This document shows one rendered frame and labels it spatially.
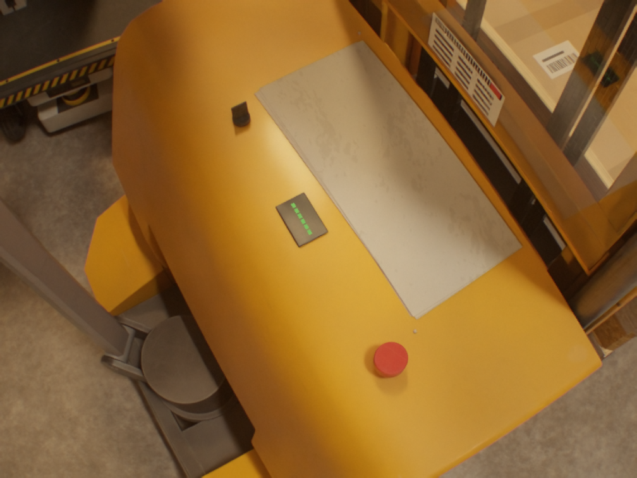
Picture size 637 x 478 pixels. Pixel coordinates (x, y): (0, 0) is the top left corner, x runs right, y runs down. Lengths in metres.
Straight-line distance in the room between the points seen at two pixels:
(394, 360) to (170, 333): 0.62
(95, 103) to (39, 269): 1.09
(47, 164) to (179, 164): 1.16
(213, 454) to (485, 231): 0.77
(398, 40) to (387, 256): 0.56
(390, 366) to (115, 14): 1.37
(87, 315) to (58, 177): 0.95
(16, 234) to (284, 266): 0.35
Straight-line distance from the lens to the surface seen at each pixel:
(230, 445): 1.41
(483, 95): 0.87
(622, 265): 0.73
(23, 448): 1.87
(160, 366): 1.30
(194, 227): 0.97
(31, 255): 0.93
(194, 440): 1.43
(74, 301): 1.09
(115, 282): 1.48
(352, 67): 0.98
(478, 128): 1.29
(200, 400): 1.28
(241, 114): 0.92
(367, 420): 0.81
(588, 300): 0.84
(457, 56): 0.88
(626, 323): 1.24
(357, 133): 0.92
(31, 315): 1.92
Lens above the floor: 1.68
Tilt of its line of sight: 68 degrees down
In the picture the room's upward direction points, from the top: 2 degrees counter-clockwise
